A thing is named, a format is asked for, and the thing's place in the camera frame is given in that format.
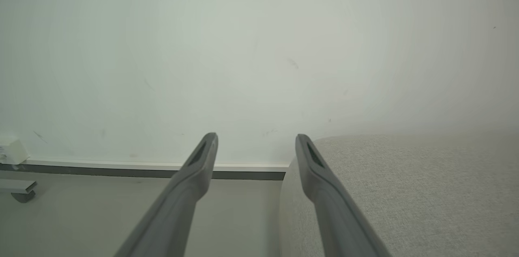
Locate black caster wheel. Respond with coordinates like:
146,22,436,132
11,191,36,203

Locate light grey fabric sofa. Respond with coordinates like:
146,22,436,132
279,133,519,257

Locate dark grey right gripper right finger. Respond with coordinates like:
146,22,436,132
295,134,392,257

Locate grey metal frame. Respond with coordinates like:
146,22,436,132
0,179,38,195

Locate white wall socket box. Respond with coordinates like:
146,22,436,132
0,139,30,165

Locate white and black baseboard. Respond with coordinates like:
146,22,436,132
0,158,290,181

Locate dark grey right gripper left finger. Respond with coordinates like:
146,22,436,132
115,132,219,257

